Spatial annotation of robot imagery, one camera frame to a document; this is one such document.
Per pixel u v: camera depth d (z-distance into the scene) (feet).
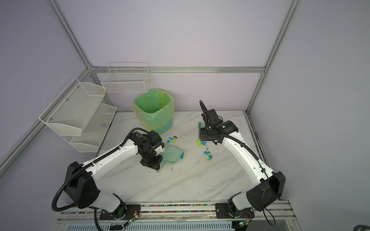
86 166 1.42
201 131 2.25
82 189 1.36
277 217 2.38
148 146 1.98
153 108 3.53
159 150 2.49
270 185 1.30
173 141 3.31
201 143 3.31
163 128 3.11
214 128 1.71
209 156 3.05
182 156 3.04
